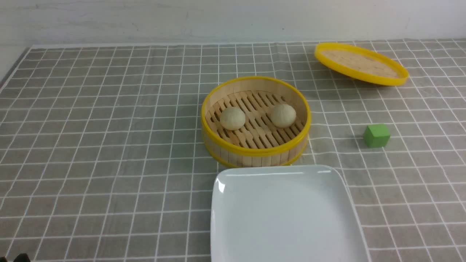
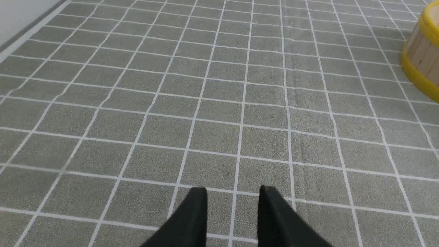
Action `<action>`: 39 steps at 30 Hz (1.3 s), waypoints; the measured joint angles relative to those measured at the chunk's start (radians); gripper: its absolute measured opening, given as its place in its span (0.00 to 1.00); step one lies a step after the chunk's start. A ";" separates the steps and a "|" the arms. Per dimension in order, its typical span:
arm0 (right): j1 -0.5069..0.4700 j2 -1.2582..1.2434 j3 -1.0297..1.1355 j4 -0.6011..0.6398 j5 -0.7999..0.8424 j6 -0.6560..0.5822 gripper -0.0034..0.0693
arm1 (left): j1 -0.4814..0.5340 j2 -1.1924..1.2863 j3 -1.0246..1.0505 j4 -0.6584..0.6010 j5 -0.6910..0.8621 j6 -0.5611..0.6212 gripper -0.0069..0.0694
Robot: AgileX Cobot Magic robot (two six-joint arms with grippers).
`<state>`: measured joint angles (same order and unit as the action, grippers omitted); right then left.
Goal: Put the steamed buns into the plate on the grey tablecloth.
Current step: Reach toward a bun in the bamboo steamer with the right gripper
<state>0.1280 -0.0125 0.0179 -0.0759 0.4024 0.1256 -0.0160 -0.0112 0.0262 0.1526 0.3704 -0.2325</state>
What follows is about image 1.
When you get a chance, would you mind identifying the yellow rimmed bamboo steamer basket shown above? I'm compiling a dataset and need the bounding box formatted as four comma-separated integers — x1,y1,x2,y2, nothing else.
200,76,311,168

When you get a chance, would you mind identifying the yellow rimmed steamer lid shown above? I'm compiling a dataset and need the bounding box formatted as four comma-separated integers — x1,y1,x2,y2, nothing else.
314,43,409,86

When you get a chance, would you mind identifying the green cube block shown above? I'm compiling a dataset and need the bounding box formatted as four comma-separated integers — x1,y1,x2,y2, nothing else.
363,124,391,148

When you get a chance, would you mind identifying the white square plate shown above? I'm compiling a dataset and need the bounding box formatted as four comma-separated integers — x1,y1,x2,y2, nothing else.
210,164,371,262

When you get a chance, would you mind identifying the grey checked tablecloth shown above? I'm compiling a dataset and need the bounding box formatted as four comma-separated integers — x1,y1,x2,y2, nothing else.
0,39,466,262

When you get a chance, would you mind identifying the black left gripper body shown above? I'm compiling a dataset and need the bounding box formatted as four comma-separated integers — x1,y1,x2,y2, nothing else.
13,254,31,262

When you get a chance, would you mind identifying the steamed bun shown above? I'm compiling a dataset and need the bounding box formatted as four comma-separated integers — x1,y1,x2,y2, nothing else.
270,104,297,129
220,107,246,131

